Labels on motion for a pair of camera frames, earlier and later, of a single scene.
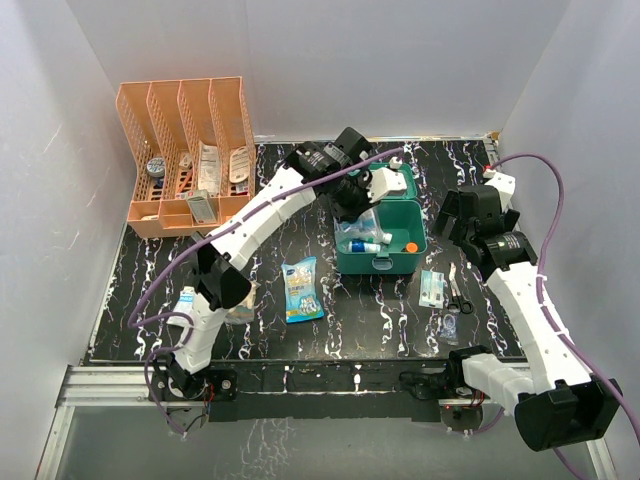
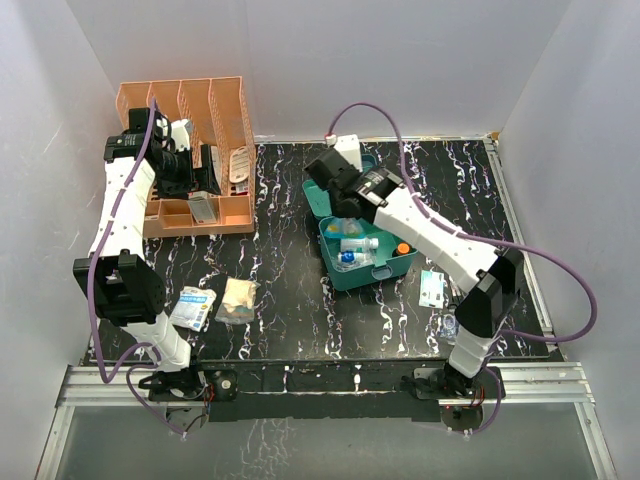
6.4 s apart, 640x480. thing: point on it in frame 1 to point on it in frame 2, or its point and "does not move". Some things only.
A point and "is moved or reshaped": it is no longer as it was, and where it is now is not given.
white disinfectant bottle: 381,236 to 359,244
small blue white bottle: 358,246 to 351,256
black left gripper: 351,215 to 200,179
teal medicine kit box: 404,217 is moved or reshaped
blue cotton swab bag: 303,302 to 345,228
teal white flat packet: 431,289 does not move
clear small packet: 450,328 does not move
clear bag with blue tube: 365,234 to 348,260
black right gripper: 449,210 to 360,173
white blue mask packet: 185,304 does not move
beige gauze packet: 244,312 does not move
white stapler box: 200,206 does not move
